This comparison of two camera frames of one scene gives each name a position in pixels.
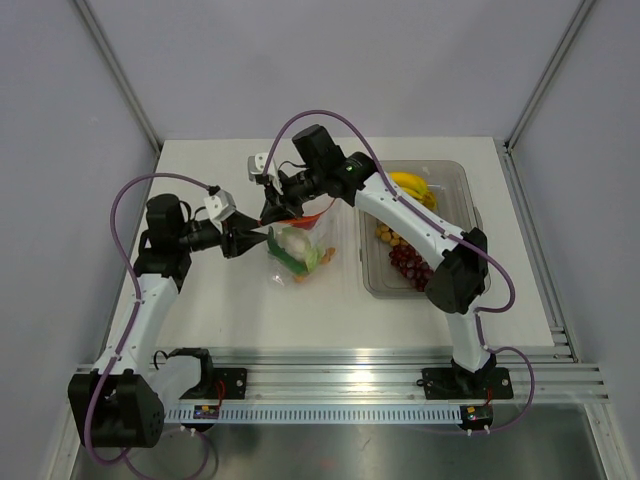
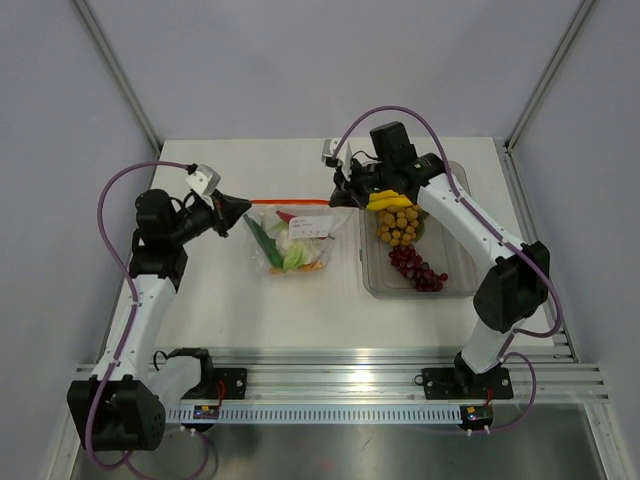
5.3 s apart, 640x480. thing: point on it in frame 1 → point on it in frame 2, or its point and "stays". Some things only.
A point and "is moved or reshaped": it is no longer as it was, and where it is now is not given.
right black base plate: [461, 384] stays
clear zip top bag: [303, 248] is moved or reshaped
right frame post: [537, 97] stays
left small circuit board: [206, 411] stays
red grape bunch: [409, 262] stays
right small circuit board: [476, 416] stays
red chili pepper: [306, 222] is moved or reshaped
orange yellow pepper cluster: [325, 259] → [309, 267]
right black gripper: [279, 206] → [347, 191]
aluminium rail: [396, 375] stays
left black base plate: [223, 384] stays
